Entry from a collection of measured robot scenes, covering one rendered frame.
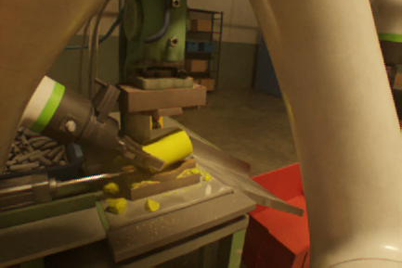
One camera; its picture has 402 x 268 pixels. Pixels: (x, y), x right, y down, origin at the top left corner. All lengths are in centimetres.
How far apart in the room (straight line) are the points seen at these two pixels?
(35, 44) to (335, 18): 22
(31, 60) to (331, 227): 29
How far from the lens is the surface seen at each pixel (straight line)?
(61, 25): 19
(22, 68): 22
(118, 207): 52
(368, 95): 24
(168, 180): 57
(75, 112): 46
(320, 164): 25
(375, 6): 76
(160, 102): 49
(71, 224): 53
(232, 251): 66
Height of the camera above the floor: 132
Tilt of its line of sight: 17 degrees down
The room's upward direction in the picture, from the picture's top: 4 degrees clockwise
